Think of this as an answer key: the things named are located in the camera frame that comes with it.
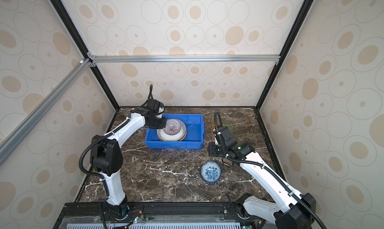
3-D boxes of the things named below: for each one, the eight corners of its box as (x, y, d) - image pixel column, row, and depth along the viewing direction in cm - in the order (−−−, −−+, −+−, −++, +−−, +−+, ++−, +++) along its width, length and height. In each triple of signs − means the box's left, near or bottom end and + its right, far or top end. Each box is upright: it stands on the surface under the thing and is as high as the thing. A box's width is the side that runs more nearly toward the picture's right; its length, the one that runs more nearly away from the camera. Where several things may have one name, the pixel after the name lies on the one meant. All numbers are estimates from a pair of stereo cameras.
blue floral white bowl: (200, 182, 85) (201, 178, 79) (200, 166, 91) (200, 161, 86) (220, 182, 85) (221, 178, 79) (218, 166, 91) (220, 161, 86)
